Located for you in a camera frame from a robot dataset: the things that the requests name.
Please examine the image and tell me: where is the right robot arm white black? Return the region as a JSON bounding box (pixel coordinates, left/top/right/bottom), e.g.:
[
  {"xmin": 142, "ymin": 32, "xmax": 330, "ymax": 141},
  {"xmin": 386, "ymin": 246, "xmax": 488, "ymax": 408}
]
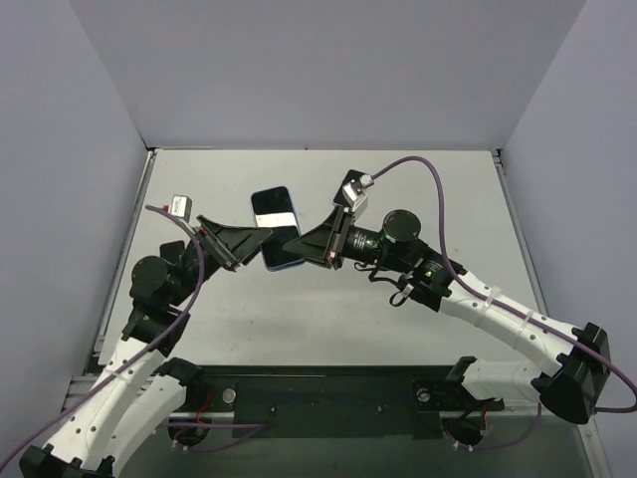
[{"xmin": 284, "ymin": 206, "xmax": 610, "ymax": 424}]

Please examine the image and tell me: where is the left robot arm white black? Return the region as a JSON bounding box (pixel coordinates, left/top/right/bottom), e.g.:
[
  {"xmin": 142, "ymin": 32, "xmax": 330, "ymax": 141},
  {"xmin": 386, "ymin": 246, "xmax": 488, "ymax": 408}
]
[{"xmin": 19, "ymin": 216, "xmax": 273, "ymax": 477}]

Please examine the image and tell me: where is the black phone on table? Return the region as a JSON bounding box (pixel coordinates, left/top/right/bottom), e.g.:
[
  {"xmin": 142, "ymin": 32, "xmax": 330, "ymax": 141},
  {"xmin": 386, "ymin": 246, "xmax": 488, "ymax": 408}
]
[{"xmin": 332, "ymin": 169, "xmax": 365, "ymax": 207}]

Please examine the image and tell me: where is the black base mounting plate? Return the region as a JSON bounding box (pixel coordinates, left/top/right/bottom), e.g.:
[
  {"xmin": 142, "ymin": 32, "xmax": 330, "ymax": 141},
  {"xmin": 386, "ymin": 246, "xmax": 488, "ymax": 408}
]
[{"xmin": 177, "ymin": 365, "xmax": 504, "ymax": 439}]

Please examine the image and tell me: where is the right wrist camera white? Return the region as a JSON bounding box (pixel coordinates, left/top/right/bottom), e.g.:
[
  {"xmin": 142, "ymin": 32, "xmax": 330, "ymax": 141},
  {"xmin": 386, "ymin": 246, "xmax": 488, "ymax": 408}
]
[{"xmin": 345, "ymin": 174, "xmax": 374, "ymax": 219}]

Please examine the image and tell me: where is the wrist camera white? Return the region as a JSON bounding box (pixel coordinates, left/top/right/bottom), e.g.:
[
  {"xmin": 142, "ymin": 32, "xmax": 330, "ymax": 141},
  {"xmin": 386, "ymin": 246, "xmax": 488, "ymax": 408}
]
[
  {"xmin": 165, "ymin": 194, "xmax": 193, "ymax": 222},
  {"xmin": 345, "ymin": 174, "xmax": 374, "ymax": 219}
]

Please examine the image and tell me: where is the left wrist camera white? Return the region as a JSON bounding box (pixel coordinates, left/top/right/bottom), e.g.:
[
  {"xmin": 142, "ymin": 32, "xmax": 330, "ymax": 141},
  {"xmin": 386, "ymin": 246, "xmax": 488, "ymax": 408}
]
[{"xmin": 165, "ymin": 194, "xmax": 193, "ymax": 222}]

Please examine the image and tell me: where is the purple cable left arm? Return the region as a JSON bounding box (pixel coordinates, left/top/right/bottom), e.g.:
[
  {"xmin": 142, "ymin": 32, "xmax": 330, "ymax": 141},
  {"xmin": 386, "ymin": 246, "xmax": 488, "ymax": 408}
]
[{"xmin": 4, "ymin": 204, "xmax": 268, "ymax": 467}]

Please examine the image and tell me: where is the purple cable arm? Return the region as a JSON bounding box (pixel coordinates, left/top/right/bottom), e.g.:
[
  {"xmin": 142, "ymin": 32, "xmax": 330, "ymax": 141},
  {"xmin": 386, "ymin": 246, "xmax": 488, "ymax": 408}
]
[
  {"xmin": 372, "ymin": 156, "xmax": 637, "ymax": 453},
  {"xmin": 4, "ymin": 204, "xmax": 268, "ymax": 467}
]

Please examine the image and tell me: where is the aluminium frame rail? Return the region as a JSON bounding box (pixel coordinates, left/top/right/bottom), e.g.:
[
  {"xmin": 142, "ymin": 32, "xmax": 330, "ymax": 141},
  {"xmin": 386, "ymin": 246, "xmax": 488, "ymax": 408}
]
[{"xmin": 61, "ymin": 374, "xmax": 99, "ymax": 411}]

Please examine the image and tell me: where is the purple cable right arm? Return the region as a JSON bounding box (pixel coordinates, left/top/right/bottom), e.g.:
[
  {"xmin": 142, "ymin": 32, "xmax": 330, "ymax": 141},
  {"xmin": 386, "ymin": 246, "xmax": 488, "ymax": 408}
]
[{"xmin": 372, "ymin": 156, "xmax": 637, "ymax": 453}]

